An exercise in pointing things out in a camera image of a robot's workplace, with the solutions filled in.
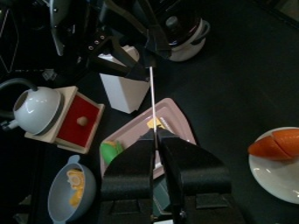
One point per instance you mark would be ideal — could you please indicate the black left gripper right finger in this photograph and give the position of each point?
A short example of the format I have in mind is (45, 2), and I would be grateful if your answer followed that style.
(193, 172)

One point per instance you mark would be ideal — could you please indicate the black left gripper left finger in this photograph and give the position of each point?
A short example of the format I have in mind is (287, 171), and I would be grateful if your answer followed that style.
(128, 172)

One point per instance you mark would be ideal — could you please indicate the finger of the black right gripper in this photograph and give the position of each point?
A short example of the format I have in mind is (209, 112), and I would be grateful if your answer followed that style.
(128, 71)
(159, 43)

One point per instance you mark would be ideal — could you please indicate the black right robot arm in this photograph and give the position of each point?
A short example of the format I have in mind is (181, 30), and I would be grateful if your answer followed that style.
(57, 26)

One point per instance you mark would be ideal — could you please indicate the white knife block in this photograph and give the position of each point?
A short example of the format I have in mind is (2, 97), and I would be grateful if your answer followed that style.
(124, 93)

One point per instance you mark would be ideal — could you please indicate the black and white toy pot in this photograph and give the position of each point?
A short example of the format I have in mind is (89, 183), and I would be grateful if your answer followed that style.
(187, 38)

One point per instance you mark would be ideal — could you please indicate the green toy corn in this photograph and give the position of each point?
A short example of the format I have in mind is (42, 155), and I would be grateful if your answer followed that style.
(109, 151)

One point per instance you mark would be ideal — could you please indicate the dark green box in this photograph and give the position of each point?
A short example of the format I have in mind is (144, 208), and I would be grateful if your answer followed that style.
(160, 195)

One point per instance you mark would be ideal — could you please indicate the yellow toy pasta piece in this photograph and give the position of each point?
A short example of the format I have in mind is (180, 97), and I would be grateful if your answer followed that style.
(76, 186)

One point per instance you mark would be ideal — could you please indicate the yellow toy food piece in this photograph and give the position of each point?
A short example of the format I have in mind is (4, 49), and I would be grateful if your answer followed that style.
(152, 123)

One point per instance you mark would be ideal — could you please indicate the pink rectangular tray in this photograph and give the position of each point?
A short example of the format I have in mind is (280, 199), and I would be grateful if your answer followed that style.
(171, 116)

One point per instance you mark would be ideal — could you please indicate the wooden toy stove red top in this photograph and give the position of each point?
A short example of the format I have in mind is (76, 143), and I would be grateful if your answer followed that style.
(79, 121)

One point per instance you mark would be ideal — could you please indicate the white round plate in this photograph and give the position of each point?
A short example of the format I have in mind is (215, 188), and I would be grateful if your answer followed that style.
(277, 178)

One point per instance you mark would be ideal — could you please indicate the orange toy carrot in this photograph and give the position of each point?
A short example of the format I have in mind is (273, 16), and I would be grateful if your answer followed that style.
(273, 145)

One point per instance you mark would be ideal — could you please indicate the white toy kettle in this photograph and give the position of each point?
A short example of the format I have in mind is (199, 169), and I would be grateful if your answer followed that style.
(36, 109)

